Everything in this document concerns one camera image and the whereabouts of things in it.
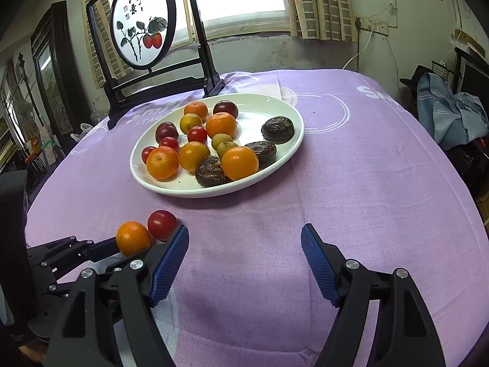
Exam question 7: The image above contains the yellow green kumquat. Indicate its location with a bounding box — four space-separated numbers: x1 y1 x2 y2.
179 113 203 132
211 133 233 150
216 141 239 158

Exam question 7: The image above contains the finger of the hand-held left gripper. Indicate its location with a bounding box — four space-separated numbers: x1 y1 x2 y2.
41 250 148 296
28 236 121 273

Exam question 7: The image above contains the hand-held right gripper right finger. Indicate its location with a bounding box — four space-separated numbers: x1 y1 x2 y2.
300 223 446 367

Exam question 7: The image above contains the dark brown water chestnut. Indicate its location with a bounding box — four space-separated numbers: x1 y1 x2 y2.
244 141 277 169
261 116 295 145
195 156 233 188

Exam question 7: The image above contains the dark red cherry tomato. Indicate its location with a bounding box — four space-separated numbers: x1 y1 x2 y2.
155 121 179 143

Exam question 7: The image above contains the dark wooden cabinet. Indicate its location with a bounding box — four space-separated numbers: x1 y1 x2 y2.
31 1 83 138

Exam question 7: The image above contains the purple tablecloth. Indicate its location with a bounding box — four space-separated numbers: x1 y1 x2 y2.
24 69 489 367

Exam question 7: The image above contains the dark purple cherry tomato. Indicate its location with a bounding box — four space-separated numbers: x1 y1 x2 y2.
213 100 239 119

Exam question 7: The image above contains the light blue garment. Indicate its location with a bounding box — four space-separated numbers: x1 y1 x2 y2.
416 72 489 150

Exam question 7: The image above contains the white plate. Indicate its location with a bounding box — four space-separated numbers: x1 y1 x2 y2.
130 94 305 198

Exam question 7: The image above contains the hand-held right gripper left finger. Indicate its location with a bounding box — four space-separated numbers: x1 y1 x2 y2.
45 224 190 367

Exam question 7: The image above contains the yellow orange tomato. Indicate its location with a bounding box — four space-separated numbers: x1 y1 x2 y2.
178 141 211 172

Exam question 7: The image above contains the white plastic bag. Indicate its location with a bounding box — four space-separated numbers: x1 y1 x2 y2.
70 123 94 142

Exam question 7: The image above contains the round painted table screen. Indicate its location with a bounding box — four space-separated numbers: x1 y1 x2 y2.
86 0 226 131

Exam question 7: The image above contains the beige checked curtain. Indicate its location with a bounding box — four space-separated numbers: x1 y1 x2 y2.
78 0 134 88
283 0 360 43

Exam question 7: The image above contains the black hat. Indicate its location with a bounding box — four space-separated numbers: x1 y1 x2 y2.
399 65 434 92

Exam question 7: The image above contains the white cable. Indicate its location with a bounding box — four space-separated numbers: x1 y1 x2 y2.
342 31 373 71

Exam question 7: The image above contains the white power socket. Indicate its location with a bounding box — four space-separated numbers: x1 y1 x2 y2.
355 17 389 35

